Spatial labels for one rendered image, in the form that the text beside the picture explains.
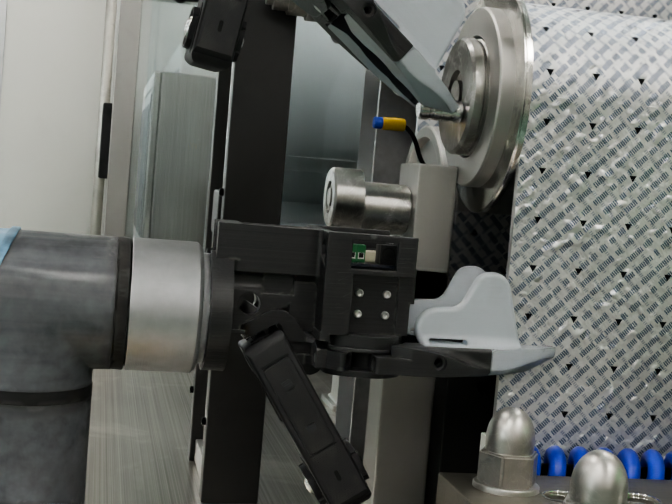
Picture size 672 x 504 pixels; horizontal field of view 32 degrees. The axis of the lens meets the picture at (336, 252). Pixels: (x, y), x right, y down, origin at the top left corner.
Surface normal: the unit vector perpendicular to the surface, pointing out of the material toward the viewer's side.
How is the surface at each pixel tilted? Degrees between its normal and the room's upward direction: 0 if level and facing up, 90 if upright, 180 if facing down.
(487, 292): 90
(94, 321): 99
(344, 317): 90
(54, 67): 90
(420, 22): 90
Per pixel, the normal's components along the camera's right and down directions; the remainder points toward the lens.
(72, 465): 0.90, 0.11
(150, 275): 0.21, -0.40
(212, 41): 0.23, 0.11
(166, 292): 0.22, -0.18
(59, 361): 0.66, 0.10
